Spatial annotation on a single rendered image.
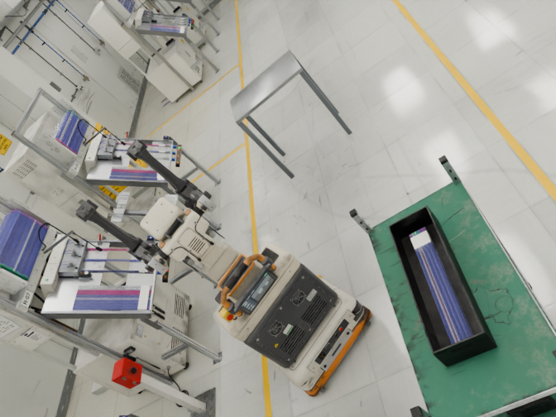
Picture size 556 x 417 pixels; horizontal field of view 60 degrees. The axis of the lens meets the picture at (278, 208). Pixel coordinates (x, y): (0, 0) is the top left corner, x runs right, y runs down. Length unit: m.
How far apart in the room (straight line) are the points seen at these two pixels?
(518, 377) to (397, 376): 1.35
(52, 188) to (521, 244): 3.76
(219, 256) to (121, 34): 5.35
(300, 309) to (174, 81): 5.68
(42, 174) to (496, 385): 3.94
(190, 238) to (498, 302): 1.61
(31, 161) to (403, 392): 3.45
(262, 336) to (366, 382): 0.69
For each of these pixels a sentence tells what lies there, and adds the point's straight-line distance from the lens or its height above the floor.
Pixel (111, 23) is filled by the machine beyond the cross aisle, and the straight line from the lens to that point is 7.69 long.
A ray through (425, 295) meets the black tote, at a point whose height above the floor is 0.96.
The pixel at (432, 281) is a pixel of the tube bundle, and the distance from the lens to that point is 1.82.
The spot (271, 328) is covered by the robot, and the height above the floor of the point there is 0.60.
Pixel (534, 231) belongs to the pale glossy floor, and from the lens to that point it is 3.03.
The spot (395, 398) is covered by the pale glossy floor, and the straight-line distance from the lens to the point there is 2.88.
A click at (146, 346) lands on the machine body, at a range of 3.80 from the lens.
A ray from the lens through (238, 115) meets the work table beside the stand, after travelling 4.13.
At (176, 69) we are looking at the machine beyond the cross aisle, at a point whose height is 0.41.
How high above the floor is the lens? 2.45
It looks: 35 degrees down
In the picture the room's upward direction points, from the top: 47 degrees counter-clockwise
